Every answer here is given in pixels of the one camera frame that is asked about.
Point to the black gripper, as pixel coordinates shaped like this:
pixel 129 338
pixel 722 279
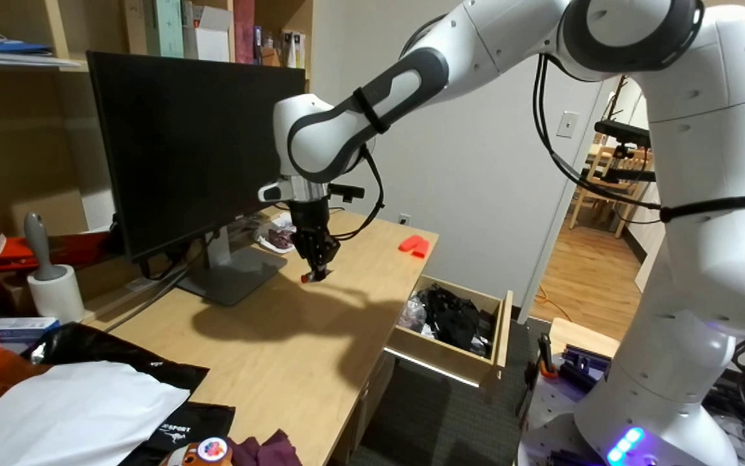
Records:
pixel 312 230

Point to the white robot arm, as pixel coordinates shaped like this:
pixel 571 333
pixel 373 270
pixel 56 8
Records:
pixel 700 173

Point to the grey monitor stand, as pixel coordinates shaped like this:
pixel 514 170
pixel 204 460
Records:
pixel 235 276

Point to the orange foam block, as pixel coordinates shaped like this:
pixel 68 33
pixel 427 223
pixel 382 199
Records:
pixel 416 241
pixel 417 252

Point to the black computer monitor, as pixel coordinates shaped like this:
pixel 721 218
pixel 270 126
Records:
pixel 192 147

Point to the purple cloth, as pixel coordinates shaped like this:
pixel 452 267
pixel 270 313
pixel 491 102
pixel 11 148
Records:
pixel 270 452

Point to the black plastic mailer bag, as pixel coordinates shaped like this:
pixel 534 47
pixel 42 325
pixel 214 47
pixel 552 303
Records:
pixel 122 350

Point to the white cylinder cup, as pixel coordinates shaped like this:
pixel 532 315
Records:
pixel 56 293

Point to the wooden box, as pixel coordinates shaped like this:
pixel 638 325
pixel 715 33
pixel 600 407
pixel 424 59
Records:
pixel 583 335

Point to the cardboard box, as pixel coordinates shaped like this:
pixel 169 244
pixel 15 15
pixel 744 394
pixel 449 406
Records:
pixel 50 213

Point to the purple tools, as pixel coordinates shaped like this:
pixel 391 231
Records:
pixel 581 372

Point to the teal book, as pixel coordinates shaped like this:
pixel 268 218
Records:
pixel 166 28

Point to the wooden chair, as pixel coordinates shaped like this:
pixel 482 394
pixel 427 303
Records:
pixel 601 196

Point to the flat white blue box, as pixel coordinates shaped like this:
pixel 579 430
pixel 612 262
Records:
pixel 19 325

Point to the wooden shelf unit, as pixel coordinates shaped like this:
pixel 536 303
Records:
pixel 63 28

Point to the blue folder stack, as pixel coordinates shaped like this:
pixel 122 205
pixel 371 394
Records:
pixel 6 46

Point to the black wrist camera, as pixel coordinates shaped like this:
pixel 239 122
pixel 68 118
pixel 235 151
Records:
pixel 347 193

